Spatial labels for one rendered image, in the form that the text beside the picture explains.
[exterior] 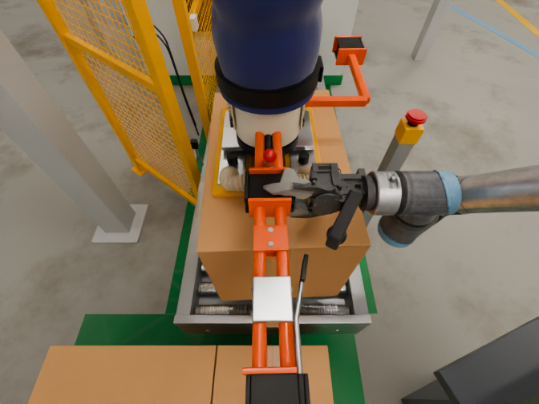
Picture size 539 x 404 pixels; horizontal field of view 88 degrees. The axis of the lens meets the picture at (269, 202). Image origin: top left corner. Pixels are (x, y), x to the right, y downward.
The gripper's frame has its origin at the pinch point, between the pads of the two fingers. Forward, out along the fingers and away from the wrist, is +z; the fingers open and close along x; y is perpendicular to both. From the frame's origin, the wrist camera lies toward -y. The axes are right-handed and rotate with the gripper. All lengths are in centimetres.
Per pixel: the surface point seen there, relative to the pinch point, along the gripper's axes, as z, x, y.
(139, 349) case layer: 47, -66, -18
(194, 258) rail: 31, -61, 14
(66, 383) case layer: 68, -66, -28
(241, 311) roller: 11, -66, -5
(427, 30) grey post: -160, -89, 271
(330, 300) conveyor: -25, -72, 0
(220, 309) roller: 19, -66, -4
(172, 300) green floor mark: 57, -120, 14
